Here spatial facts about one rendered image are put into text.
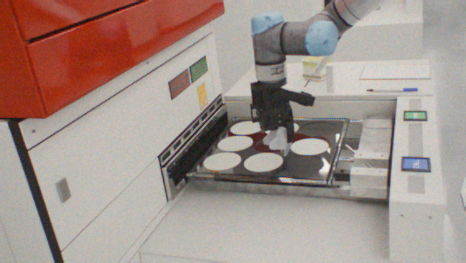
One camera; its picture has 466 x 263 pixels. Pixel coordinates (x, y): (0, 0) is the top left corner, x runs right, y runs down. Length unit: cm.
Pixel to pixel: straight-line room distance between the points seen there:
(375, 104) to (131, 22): 77
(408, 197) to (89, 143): 60
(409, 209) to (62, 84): 64
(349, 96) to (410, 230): 58
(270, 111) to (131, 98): 33
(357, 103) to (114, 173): 76
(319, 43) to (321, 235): 41
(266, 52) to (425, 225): 49
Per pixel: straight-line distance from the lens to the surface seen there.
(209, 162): 125
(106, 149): 98
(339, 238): 107
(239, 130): 142
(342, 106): 145
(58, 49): 80
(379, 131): 140
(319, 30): 104
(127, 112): 104
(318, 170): 116
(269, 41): 108
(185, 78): 128
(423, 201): 93
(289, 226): 111
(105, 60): 89
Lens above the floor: 146
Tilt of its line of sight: 23 degrees down
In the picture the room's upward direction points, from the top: 8 degrees counter-clockwise
